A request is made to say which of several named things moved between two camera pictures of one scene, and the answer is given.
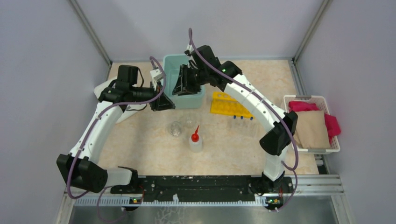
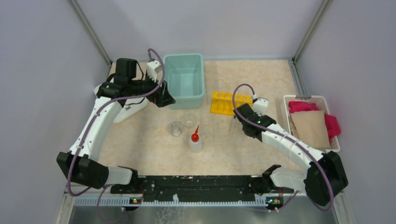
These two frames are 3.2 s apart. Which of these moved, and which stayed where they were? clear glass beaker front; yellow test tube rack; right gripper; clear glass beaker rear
Moved: right gripper
Stayed: clear glass beaker rear; yellow test tube rack; clear glass beaker front
